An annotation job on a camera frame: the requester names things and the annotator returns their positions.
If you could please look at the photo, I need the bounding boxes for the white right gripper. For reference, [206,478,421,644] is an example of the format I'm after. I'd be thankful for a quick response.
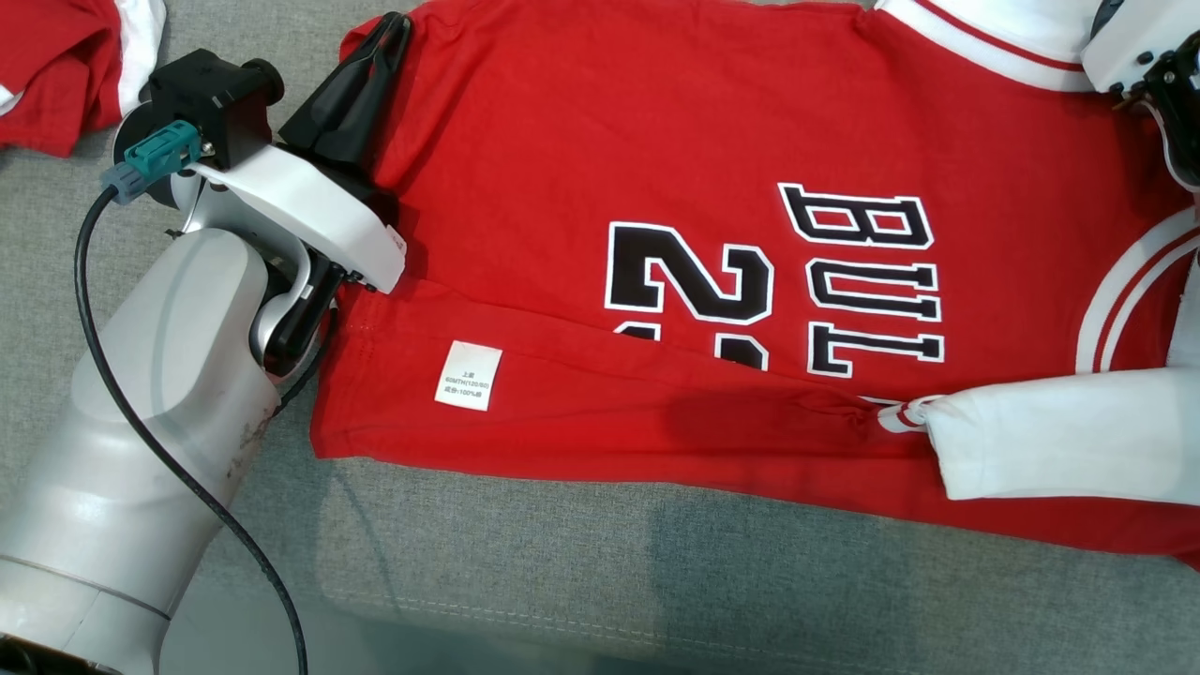
[1081,0,1200,109]

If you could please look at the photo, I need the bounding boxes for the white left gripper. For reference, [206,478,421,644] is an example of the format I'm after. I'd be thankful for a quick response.
[190,12,414,294]

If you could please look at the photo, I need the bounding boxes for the red shorts with white stripe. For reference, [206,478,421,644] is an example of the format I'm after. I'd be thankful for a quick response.
[0,0,169,158]

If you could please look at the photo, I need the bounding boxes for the red white basketball jersey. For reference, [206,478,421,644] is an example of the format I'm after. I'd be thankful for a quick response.
[309,0,1200,569]

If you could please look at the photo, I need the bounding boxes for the teal left cable connector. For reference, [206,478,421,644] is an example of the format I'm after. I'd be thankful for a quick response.
[100,120,204,204]

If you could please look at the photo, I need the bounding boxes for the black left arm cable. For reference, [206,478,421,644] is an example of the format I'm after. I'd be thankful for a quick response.
[74,186,311,675]

